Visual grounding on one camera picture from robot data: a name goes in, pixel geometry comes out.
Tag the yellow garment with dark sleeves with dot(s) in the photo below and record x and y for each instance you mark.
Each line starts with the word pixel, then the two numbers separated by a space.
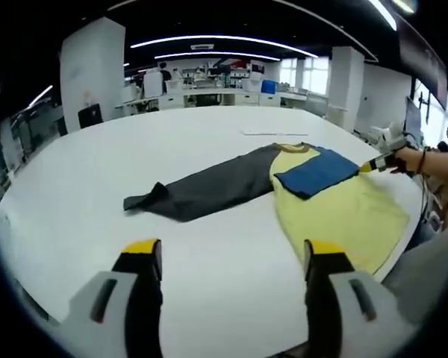
pixel 339 209

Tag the ceiling air vent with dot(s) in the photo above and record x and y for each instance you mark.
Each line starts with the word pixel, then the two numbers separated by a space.
pixel 201 46

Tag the white flat table strip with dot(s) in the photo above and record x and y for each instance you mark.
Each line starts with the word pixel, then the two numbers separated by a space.
pixel 272 132

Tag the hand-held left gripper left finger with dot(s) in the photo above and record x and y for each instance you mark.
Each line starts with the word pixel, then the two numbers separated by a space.
pixel 134 306

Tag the white square pillar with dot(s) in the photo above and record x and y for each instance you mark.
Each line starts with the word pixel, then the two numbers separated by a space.
pixel 91 67
pixel 345 85

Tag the white cabinet counter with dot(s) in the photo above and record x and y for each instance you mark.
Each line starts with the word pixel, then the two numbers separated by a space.
pixel 209 97

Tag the computer monitor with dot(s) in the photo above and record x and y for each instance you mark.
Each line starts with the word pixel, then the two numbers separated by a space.
pixel 413 117

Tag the blue storage box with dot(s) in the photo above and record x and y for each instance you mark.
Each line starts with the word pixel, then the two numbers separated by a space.
pixel 269 87

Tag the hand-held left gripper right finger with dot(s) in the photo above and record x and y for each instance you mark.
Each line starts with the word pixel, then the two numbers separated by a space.
pixel 339 309

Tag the person's right hand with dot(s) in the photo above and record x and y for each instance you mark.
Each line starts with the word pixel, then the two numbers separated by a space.
pixel 407 160

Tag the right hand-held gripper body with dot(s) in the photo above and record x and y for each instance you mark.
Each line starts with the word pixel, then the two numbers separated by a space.
pixel 392 136

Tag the black monitor stand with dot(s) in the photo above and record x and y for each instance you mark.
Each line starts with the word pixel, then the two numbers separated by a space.
pixel 422 100

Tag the ceiling light strip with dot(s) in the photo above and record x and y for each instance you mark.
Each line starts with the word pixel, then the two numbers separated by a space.
pixel 216 53
pixel 41 96
pixel 384 15
pixel 224 37

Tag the white board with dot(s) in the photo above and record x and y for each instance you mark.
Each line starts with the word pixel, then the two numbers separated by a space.
pixel 152 85

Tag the bright window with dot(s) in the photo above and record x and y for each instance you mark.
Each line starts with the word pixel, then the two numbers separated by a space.
pixel 310 74

